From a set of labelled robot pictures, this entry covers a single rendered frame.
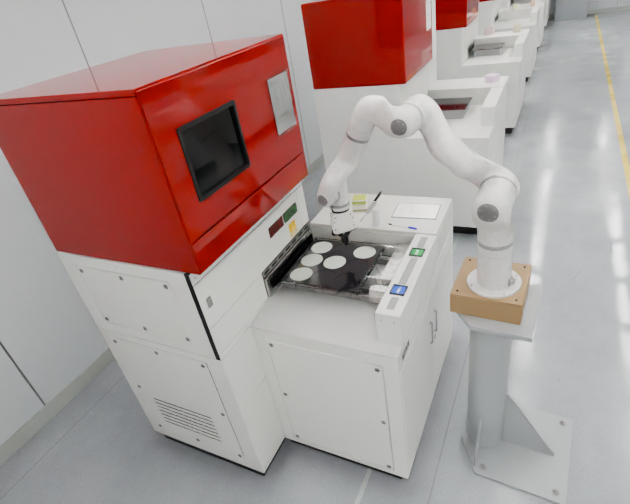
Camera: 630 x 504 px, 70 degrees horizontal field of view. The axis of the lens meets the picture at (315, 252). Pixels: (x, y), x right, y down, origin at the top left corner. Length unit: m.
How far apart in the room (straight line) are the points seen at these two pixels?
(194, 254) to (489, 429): 1.53
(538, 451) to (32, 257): 2.77
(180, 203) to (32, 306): 1.74
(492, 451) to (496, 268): 1.01
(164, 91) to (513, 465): 2.05
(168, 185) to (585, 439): 2.11
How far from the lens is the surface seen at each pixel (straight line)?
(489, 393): 2.11
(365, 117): 1.60
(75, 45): 3.16
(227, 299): 1.72
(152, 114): 1.34
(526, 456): 2.41
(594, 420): 2.63
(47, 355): 3.13
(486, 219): 1.52
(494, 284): 1.74
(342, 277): 1.89
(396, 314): 1.59
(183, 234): 1.44
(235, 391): 1.91
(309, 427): 2.22
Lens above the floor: 1.99
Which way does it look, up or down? 32 degrees down
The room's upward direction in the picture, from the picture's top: 11 degrees counter-clockwise
